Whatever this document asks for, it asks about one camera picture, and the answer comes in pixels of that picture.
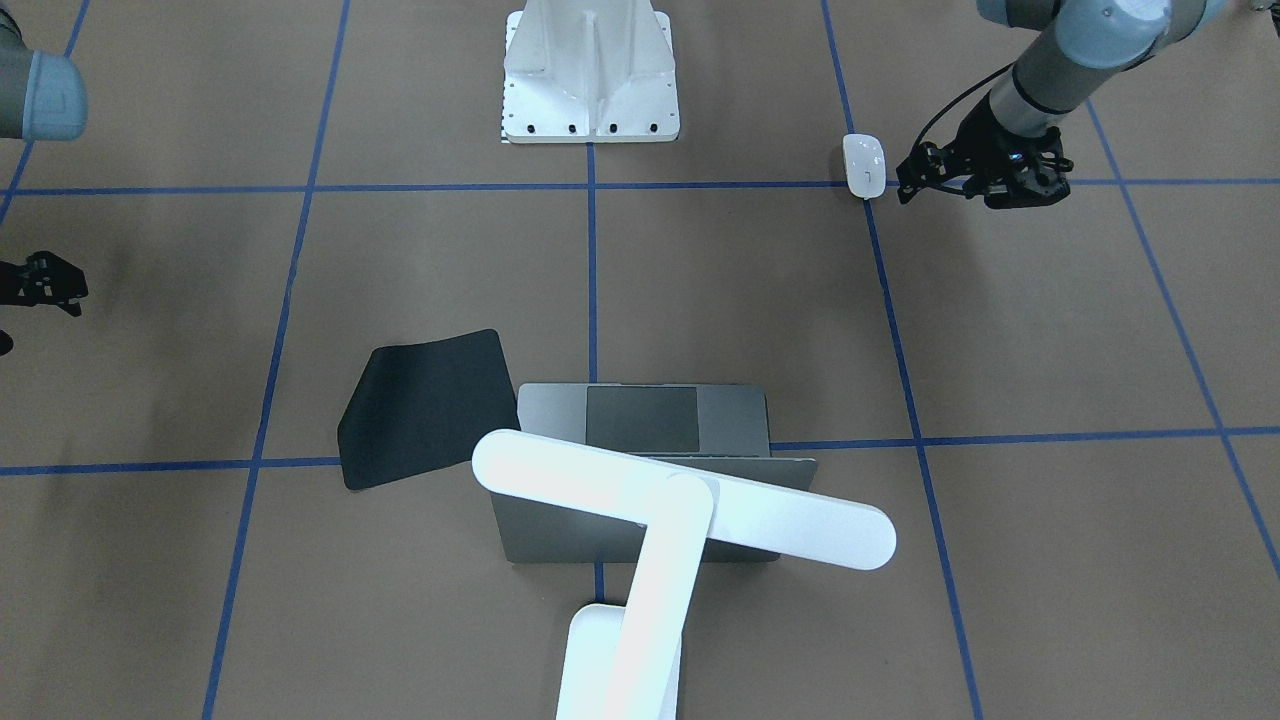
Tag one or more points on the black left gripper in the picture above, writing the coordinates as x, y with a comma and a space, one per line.
972, 142

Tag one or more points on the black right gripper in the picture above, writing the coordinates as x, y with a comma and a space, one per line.
42, 278

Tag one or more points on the white computer mouse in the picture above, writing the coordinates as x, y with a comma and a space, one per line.
865, 165

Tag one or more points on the grey laptop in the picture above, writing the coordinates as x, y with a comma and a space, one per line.
701, 426

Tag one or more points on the black mouse pad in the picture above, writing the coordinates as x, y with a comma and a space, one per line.
424, 407

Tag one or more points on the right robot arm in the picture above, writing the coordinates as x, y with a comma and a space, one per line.
43, 99

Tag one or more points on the white desk lamp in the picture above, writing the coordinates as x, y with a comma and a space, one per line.
622, 662

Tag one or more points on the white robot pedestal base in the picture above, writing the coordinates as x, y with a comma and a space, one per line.
589, 72

